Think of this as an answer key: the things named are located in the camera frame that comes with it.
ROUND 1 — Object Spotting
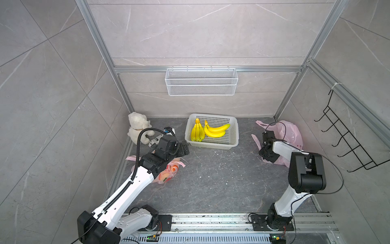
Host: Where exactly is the pink printed plastic bag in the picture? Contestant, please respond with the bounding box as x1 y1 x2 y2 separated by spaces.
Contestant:
125 152 185 187

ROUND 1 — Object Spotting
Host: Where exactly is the plain pink plastic bag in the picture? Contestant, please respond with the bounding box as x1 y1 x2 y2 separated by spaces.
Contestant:
251 120 304 168

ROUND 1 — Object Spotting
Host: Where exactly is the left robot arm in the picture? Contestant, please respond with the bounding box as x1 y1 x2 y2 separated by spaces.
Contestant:
77 133 190 244

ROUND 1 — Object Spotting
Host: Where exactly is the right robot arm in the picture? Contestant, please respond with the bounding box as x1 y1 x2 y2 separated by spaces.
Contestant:
259 131 327 231

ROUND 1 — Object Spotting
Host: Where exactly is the yellow-green banana bunch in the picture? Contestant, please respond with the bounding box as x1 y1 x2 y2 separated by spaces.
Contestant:
191 118 205 142

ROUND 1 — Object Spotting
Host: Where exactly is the bright yellow banana bunch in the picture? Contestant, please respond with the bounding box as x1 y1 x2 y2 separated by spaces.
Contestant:
204 121 231 138

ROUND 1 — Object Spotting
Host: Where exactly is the white plastic basket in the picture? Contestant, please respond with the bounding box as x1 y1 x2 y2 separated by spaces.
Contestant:
185 113 239 149

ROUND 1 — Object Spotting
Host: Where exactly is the white teddy bear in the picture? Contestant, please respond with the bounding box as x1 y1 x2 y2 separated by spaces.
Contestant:
128 112 155 145

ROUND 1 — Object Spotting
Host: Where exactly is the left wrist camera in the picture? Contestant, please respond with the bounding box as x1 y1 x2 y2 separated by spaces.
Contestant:
164 127 175 136

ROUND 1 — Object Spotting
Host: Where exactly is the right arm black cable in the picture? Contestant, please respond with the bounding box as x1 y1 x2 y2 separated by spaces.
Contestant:
264 121 345 244

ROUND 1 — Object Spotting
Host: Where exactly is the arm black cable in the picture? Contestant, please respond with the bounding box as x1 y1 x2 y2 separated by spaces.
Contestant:
70 127 167 244
264 121 345 244

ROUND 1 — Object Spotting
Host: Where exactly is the white wire wall basket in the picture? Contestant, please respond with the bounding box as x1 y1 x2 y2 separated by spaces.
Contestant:
165 68 238 96

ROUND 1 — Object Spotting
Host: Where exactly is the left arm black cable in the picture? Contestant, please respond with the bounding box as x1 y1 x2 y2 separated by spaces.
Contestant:
70 127 167 244

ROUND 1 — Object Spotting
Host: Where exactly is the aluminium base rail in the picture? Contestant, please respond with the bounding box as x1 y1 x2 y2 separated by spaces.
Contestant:
80 212 340 244

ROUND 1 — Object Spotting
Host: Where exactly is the black wire hook rack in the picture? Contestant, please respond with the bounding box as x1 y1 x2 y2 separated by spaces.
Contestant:
314 89 390 173

